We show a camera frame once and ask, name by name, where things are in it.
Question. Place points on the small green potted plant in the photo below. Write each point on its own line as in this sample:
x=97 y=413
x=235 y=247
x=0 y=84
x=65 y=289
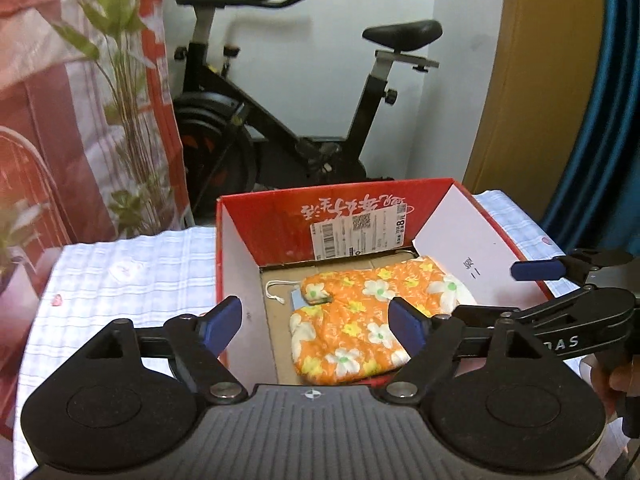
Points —
x=12 y=230

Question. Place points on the person's right hand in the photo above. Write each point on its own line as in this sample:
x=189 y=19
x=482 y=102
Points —
x=625 y=379

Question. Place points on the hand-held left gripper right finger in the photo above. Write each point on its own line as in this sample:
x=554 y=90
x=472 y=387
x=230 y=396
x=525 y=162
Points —
x=405 y=325

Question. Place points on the tall green bamboo plant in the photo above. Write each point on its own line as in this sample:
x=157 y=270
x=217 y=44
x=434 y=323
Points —
x=125 y=75

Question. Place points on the blue curtain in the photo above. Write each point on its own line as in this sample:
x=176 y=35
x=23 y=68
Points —
x=600 y=110

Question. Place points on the black exercise bike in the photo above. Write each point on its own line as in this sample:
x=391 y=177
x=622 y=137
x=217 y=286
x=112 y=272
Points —
x=370 y=105

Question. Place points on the white checked tablecloth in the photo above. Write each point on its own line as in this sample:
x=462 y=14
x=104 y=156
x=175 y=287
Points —
x=125 y=300

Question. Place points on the brown wooden door panel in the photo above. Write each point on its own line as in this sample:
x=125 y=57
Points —
x=540 y=85

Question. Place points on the red and white plastic sheet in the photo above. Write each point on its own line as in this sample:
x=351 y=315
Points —
x=30 y=85

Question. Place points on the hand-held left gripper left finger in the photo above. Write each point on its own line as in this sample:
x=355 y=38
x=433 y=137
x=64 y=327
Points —
x=225 y=322

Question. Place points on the blue face mask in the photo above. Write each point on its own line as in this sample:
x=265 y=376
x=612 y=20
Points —
x=295 y=302

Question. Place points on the red cardboard box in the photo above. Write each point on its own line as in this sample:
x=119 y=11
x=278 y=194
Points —
x=280 y=220

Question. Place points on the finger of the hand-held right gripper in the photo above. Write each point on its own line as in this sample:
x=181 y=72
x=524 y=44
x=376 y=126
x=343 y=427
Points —
x=575 y=305
x=537 y=269

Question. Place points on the orange floral oven mitt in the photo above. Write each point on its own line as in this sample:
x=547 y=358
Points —
x=350 y=320

